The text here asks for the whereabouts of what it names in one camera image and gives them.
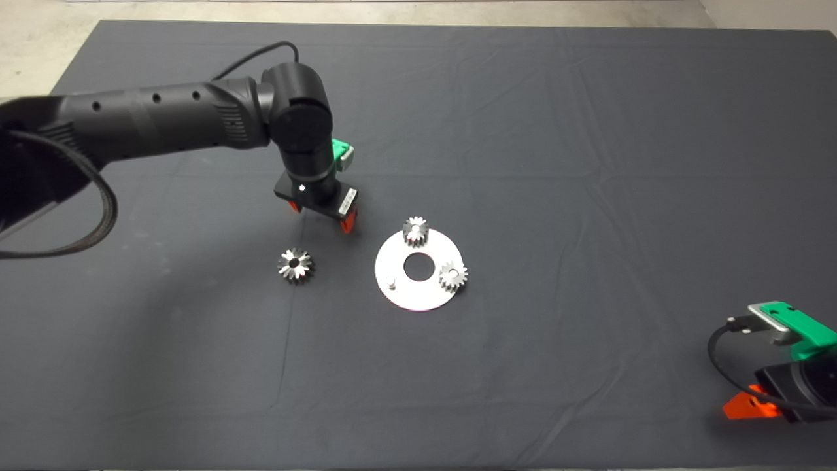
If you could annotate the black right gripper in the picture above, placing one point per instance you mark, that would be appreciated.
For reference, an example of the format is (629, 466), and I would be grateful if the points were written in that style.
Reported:
(804, 392)

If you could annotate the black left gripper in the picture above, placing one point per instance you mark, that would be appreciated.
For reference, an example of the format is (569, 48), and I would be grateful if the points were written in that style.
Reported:
(314, 193)

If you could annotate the larger steel gear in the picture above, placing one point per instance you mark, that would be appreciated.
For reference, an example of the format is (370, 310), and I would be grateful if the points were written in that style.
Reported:
(288, 272)

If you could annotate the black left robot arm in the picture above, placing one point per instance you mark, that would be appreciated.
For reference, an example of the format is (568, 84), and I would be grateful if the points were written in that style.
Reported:
(163, 121)

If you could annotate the small steel gear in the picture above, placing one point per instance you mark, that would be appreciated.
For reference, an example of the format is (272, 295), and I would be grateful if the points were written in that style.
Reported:
(414, 239)
(448, 282)

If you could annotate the round metal plate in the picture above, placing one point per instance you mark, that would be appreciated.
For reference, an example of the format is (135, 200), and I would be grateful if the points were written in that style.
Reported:
(425, 297)

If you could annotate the dark grey table cloth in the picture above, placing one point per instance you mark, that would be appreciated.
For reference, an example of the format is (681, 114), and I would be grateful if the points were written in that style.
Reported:
(588, 131)

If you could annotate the green left camera mount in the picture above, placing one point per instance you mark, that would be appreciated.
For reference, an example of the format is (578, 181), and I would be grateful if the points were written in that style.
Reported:
(339, 152)

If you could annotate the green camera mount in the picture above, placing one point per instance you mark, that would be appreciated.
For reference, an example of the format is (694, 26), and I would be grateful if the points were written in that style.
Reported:
(339, 152)
(811, 337)

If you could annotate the grey right camera box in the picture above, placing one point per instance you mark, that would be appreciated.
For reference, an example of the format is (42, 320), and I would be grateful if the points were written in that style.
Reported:
(775, 327)

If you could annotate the green right camera mount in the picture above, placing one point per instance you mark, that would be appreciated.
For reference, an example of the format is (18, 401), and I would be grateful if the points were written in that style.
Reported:
(811, 337)

